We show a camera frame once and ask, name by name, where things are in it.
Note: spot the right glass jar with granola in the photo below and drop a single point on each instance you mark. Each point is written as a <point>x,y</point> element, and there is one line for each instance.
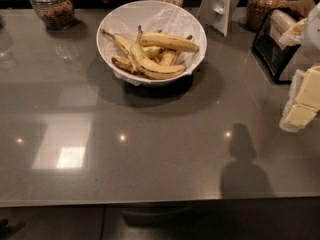
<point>256,11</point>

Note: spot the white bowl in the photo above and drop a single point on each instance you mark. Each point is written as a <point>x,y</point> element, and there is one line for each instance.
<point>117,20</point>

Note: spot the middle hidden yellow banana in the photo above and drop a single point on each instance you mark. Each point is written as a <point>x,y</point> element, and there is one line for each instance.
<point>167,57</point>

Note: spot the clear glass at left edge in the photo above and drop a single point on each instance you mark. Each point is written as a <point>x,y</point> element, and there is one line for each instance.
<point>7,61</point>

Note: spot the front large yellow banana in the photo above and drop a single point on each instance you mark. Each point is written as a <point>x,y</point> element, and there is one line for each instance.
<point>150,68</point>

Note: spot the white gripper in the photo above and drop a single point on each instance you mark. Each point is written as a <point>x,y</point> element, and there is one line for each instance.
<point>313,30</point>

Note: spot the white stand panel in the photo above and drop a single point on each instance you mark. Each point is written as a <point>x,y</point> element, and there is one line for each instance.
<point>216,14</point>

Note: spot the left glass jar with granola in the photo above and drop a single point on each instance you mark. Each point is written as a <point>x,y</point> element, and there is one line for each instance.
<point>55,14</point>

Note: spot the small lower left banana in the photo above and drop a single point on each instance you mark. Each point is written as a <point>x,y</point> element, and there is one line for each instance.
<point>123,64</point>

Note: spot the clear plastic bowl liner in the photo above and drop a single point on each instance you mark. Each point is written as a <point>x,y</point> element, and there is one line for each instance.
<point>163,17</point>

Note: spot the left back yellow banana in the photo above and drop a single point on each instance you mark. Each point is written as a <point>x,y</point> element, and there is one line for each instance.
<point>125,45</point>

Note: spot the top yellow banana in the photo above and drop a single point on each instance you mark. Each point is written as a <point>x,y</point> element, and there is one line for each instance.
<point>153,39</point>

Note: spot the glass jar with granola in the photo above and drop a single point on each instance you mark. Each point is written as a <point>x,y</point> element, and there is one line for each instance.
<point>256,11</point>
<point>55,14</point>

